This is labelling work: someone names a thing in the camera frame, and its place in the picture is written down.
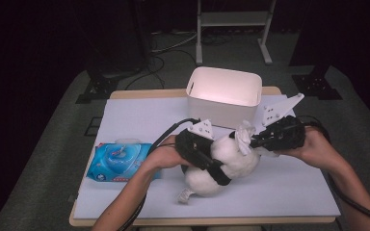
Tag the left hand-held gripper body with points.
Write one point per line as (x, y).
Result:
(191, 146)

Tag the black floor socket plate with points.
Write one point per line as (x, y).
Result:
(93, 126)

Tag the blue wet wipes pack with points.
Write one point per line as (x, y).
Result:
(115, 160)

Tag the person's left hand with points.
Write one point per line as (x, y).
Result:
(162, 155)

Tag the wooden table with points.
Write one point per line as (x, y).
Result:
(147, 93)

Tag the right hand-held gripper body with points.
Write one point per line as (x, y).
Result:
(285, 134)

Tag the black stand base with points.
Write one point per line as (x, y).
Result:
(316, 86)
(98, 88)

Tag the white table mat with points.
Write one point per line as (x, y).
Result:
(141, 115)

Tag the white plastic storage bin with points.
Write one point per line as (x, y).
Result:
(221, 106)

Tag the white metal stand frame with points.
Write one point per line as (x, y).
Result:
(231, 18)

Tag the person's right hand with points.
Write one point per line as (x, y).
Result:
(316, 147)

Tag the panda plush toy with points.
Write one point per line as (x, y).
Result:
(234, 160)

